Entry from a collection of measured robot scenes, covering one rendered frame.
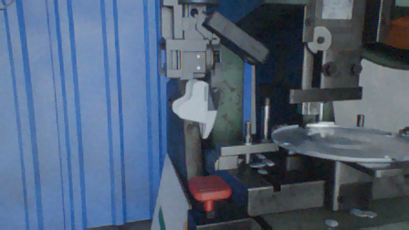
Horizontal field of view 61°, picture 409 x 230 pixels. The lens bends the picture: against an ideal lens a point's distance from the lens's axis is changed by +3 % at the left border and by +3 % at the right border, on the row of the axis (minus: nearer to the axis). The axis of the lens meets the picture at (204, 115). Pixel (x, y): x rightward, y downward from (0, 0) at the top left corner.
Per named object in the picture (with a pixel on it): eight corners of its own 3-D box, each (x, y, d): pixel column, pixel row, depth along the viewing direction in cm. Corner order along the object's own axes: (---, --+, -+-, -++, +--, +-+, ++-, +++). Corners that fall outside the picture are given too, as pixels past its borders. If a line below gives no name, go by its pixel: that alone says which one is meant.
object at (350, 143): (250, 130, 83) (250, 128, 83) (350, 124, 91) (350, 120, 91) (324, 169, 56) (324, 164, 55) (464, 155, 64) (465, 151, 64)
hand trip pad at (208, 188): (233, 234, 54) (234, 188, 52) (196, 240, 52) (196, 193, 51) (218, 214, 60) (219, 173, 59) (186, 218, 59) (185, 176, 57)
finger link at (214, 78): (200, 108, 52) (200, 51, 51) (211, 107, 53) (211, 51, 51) (209, 112, 48) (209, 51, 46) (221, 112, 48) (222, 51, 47)
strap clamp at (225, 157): (280, 163, 82) (282, 121, 80) (214, 170, 77) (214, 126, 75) (268, 156, 87) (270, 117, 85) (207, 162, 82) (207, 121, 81)
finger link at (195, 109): (174, 140, 52) (174, 79, 50) (211, 137, 54) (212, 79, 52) (179, 144, 49) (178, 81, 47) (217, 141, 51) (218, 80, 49)
